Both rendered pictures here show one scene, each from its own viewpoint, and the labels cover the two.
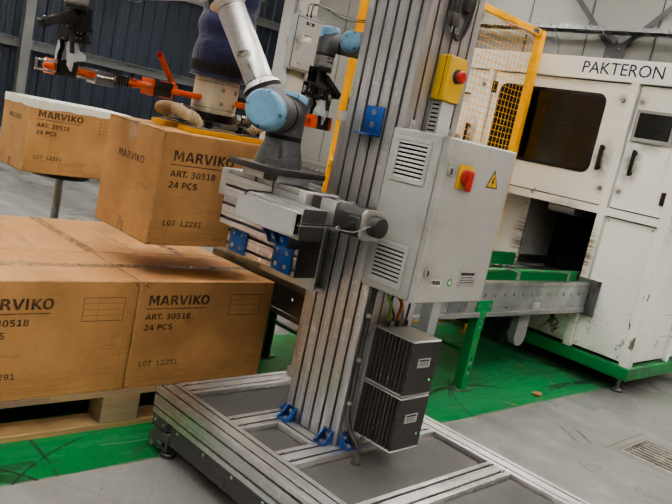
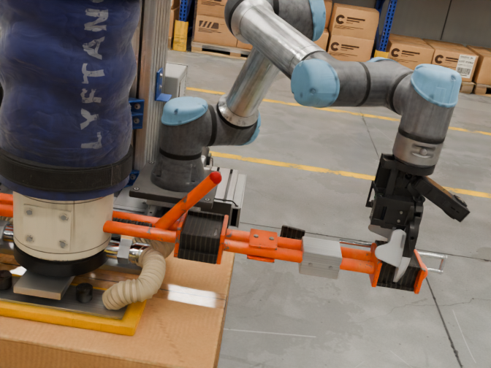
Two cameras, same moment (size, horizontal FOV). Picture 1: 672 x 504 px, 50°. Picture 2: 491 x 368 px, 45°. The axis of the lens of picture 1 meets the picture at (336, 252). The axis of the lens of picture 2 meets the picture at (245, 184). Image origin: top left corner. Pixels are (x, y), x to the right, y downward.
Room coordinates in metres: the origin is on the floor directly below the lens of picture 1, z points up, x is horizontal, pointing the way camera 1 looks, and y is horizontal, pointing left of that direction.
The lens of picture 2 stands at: (3.20, 1.46, 1.72)
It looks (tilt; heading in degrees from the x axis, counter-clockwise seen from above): 24 degrees down; 226
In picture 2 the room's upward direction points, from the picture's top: 9 degrees clockwise
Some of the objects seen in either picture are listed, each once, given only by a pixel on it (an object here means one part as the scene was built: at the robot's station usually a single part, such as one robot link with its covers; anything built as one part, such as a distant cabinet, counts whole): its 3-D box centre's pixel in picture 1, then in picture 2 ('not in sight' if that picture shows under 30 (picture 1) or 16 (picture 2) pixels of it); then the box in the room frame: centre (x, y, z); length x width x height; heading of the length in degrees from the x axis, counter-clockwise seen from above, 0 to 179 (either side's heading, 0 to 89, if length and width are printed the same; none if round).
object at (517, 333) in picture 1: (495, 314); not in sight; (4.33, -1.04, 0.30); 0.53 x 0.39 x 0.22; 45
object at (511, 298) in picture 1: (476, 298); not in sight; (3.63, -0.75, 0.50); 2.31 x 0.05 x 0.19; 135
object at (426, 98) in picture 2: not in sight; (428, 102); (2.37, 0.97, 1.50); 0.09 x 0.08 x 0.11; 74
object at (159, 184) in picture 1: (197, 184); (66, 358); (2.79, 0.58, 0.88); 0.60 x 0.40 x 0.40; 135
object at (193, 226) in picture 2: (157, 88); (202, 235); (2.61, 0.75, 1.20); 0.10 x 0.08 x 0.06; 46
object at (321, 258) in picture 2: (100, 78); (319, 257); (2.46, 0.89, 1.19); 0.07 x 0.07 x 0.04; 46
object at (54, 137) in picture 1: (65, 137); not in sight; (4.27, 1.71, 0.82); 0.60 x 0.40 x 0.40; 134
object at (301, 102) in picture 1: (287, 113); (185, 124); (2.30, 0.24, 1.20); 0.13 x 0.12 x 0.14; 164
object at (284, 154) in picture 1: (280, 150); (179, 163); (2.30, 0.24, 1.09); 0.15 x 0.15 x 0.10
